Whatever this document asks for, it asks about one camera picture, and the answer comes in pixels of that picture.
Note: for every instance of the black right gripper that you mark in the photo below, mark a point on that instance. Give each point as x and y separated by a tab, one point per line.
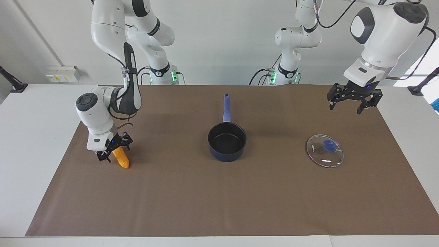
115	143

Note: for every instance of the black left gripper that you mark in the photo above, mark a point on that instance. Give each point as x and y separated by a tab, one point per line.
358	91

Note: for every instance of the yellow toy corn cob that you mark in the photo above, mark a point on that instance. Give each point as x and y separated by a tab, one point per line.
122	161

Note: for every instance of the glass lid blue knob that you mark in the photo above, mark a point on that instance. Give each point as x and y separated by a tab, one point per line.
330	145

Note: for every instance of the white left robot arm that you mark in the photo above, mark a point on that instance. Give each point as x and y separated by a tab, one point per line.
380	37

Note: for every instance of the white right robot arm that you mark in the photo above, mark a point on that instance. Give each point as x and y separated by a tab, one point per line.
99	113

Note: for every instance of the brown table mat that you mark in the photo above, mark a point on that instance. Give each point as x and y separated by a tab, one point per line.
171	199

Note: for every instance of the blue object at table edge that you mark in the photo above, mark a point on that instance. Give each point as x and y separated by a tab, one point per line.
436	104

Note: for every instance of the dark blue saucepan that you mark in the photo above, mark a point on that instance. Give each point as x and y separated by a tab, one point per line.
226	154

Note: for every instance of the black camera stand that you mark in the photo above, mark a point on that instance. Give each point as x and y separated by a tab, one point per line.
17	87
416	90

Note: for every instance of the white wall socket strip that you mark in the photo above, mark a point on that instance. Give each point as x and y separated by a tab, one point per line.
61	77

